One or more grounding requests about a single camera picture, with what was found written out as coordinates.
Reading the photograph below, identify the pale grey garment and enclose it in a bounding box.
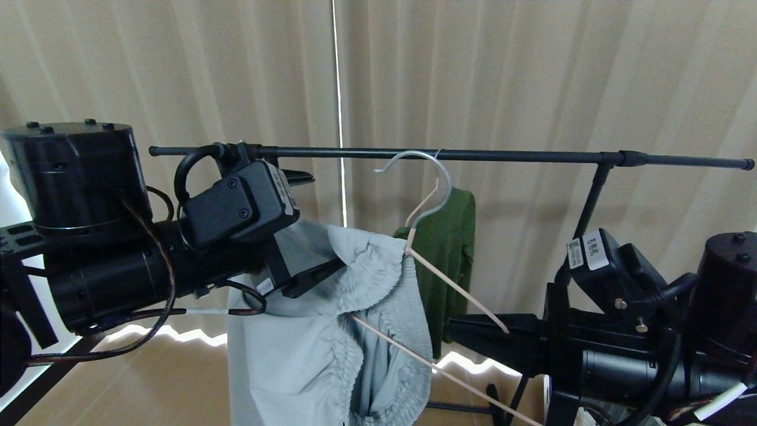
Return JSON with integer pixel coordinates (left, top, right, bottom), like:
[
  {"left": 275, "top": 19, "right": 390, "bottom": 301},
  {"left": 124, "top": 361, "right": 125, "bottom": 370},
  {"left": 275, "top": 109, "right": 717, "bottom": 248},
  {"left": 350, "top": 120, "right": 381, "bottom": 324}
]
[{"left": 227, "top": 220, "right": 434, "bottom": 426}]

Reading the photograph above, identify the black clothes rack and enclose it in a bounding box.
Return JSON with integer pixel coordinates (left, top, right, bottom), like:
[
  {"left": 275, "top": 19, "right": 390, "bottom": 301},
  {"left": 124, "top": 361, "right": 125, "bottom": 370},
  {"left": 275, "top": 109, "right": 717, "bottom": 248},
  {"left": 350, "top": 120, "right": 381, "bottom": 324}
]
[{"left": 148, "top": 144, "right": 756, "bottom": 426}]

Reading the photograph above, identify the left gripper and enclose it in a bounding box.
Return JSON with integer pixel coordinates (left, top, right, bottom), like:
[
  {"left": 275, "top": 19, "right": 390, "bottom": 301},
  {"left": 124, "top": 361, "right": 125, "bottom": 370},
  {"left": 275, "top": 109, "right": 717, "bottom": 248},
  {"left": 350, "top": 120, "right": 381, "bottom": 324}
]
[{"left": 47, "top": 222, "right": 296, "bottom": 335}]

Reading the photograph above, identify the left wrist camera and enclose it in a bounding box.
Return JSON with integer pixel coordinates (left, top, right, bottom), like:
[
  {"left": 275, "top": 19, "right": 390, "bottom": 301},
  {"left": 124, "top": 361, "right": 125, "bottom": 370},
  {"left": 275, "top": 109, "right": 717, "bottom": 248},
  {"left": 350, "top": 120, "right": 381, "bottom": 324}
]
[{"left": 180, "top": 142, "right": 300, "bottom": 249}]

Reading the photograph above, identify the black cable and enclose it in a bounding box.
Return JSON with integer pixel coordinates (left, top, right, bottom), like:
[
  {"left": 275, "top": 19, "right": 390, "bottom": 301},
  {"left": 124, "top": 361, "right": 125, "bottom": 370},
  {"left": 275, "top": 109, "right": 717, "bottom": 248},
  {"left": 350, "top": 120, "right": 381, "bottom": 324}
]
[
  {"left": 173, "top": 144, "right": 225, "bottom": 205},
  {"left": 615, "top": 331, "right": 681, "bottom": 426}
]

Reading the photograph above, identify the beige curtain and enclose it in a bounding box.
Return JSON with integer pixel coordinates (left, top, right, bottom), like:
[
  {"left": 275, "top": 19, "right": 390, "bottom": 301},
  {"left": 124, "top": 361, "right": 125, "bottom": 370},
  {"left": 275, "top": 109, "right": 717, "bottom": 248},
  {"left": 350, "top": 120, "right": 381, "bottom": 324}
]
[{"left": 0, "top": 0, "right": 757, "bottom": 367}]

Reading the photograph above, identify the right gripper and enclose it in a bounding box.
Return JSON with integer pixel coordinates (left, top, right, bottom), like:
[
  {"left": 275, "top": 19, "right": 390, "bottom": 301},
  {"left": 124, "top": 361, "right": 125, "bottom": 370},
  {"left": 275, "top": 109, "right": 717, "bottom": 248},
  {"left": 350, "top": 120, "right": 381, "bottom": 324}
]
[{"left": 543, "top": 283, "right": 752, "bottom": 426}]

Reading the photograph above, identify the pink clothes hanger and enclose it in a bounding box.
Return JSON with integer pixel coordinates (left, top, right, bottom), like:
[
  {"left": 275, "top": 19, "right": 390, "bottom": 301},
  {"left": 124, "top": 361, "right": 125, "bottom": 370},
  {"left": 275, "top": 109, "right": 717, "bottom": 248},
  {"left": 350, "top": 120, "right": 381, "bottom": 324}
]
[
  {"left": 349, "top": 151, "right": 545, "bottom": 426},
  {"left": 405, "top": 149, "right": 443, "bottom": 228}
]

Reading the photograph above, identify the green long-sleeved shirt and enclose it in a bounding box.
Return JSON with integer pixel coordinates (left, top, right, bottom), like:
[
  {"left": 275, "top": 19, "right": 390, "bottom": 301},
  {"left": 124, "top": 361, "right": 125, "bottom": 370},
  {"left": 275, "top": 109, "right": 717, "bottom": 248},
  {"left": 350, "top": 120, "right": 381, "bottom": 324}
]
[{"left": 393, "top": 188, "right": 477, "bottom": 360}]

